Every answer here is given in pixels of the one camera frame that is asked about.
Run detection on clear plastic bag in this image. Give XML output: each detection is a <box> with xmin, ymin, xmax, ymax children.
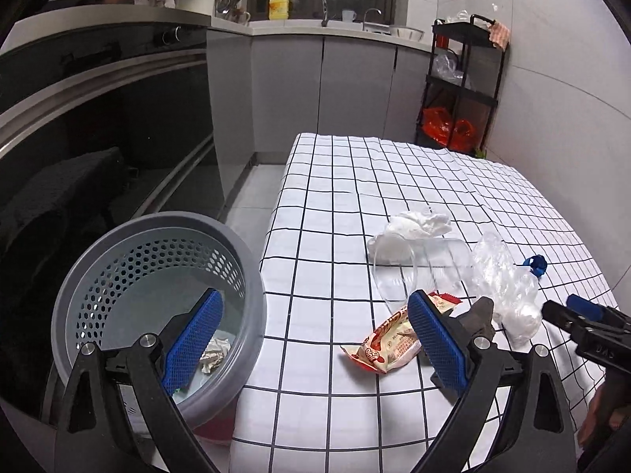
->
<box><xmin>470</xmin><ymin>233</ymin><xmax>542</xmax><ymax>348</ymax></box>

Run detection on red white snack wrapper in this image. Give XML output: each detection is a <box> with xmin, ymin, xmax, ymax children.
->
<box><xmin>341</xmin><ymin>291</ymin><xmax>461</xmax><ymax>375</ymax></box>

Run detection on clear plastic cup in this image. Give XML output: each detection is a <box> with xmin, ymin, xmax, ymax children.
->
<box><xmin>370</xmin><ymin>237</ymin><xmax>477</xmax><ymax>313</ymax></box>

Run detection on grey cloth rag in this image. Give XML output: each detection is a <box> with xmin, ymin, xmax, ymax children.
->
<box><xmin>424</xmin><ymin>297</ymin><xmax>495</xmax><ymax>395</ymax></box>

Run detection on grey kitchen cabinets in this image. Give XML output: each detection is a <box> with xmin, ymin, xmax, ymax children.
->
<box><xmin>206</xmin><ymin>30</ymin><xmax>430</xmax><ymax>193</ymax></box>

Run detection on chrome kitchen faucet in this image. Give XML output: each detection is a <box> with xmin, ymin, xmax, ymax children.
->
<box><xmin>321</xmin><ymin>0</ymin><xmax>329</xmax><ymax>28</ymax></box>

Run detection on right hand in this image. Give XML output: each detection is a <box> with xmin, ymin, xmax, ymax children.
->
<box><xmin>577</xmin><ymin>382</ymin><xmax>630</xmax><ymax>449</ymax></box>

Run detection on crumpled foil paper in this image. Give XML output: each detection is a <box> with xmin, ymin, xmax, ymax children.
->
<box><xmin>199</xmin><ymin>337</ymin><xmax>231</xmax><ymax>375</ymax></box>

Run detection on grey perforated waste basket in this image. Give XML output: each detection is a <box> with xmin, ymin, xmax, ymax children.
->
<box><xmin>50</xmin><ymin>211</ymin><xmax>266</xmax><ymax>429</ymax></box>

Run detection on red stool under basket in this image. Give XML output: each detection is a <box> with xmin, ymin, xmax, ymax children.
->
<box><xmin>194</xmin><ymin>400</ymin><xmax>237</xmax><ymax>446</ymax></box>

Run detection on crumpled white tissue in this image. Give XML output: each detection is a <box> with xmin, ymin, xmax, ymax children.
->
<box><xmin>367</xmin><ymin>209</ymin><xmax>451</xmax><ymax>264</ymax></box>

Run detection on white black grid tablecloth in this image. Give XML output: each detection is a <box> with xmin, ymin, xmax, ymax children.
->
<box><xmin>229</xmin><ymin>132</ymin><xmax>615</xmax><ymax>472</ymax></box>

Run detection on black glass oven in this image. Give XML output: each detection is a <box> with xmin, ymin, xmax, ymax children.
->
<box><xmin>1</xmin><ymin>24</ymin><xmax>225</xmax><ymax>417</ymax></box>

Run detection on red plastic bag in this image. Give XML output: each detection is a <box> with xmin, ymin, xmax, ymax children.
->
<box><xmin>421</xmin><ymin>107</ymin><xmax>478</xmax><ymax>153</ymax></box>

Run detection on black metal shelf rack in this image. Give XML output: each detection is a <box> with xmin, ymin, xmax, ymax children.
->
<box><xmin>415</xmin><ymin>11</ymin><xmax>510</xmax><ymax>158</ymax></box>

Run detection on black oven knob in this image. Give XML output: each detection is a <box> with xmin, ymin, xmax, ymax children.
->
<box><xmin>161</xmin><ymin>26</ymin><xmax>182</xmax><ymax>46</ymax></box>

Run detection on pink cloth on rack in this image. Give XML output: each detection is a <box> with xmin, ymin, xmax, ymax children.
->
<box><xmin>489</xmin><ymin>20</ymin><xmax>511</xmax><ymax>51</ymax></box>

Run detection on yellow detergent bottle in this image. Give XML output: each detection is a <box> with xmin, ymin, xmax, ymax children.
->
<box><xmin>267</xmin><ymin>0</ymin><xmax>291</xmax><ymax>20</ymax></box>

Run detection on steel bowl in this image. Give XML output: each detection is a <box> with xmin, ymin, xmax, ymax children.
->
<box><xmin>389</xmin><ymin>26</ymin><xmax>425</xmax><ymax>42</ymax></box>

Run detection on white mug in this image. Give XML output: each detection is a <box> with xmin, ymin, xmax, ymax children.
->
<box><xmin>341</xmin><ymin>9</ymin><xmax>356</xmax><ymax>22</ymax></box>

